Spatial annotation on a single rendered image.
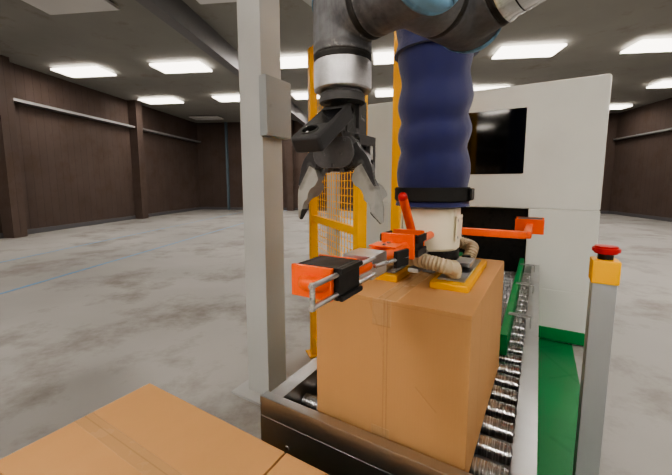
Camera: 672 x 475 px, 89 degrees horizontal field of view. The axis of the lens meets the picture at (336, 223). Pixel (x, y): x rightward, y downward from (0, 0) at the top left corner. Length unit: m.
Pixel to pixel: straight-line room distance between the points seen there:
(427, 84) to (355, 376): 0.80
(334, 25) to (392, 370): 0.74
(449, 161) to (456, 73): 0.24
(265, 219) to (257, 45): 0.89
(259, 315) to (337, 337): 1.13
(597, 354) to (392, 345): 0.70
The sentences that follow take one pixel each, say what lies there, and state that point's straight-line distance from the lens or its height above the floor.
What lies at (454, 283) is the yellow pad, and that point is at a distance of 0.95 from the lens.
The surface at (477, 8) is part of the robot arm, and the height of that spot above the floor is 1.46.
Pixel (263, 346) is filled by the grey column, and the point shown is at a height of 0.31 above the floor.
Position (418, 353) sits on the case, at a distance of 0.86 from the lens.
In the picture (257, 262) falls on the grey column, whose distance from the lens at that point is 1.95.
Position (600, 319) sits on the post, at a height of 0.82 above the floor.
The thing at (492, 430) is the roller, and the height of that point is 0.53.
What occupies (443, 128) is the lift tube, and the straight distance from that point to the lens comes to 1.00.
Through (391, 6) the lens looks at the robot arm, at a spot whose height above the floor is 1.44.
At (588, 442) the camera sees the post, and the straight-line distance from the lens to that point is 1.50.
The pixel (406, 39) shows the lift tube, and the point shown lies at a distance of 1.09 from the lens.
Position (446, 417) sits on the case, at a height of 0.71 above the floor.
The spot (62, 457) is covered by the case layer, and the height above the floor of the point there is 0.54.
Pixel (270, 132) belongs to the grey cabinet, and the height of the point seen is 1.49.
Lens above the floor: 1.23
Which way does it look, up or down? 7 degrees down
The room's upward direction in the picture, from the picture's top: straight up
